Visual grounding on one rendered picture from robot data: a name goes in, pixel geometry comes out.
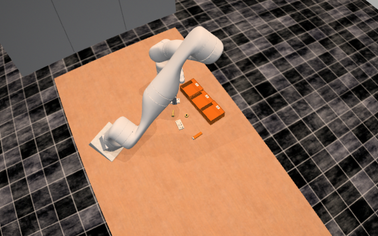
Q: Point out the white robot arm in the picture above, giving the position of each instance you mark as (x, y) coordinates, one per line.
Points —
(199, 45)

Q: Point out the orange three-compartment bin rack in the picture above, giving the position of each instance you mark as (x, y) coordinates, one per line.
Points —
(204, 104)

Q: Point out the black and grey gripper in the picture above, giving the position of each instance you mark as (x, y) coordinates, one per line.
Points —
(182, 80)

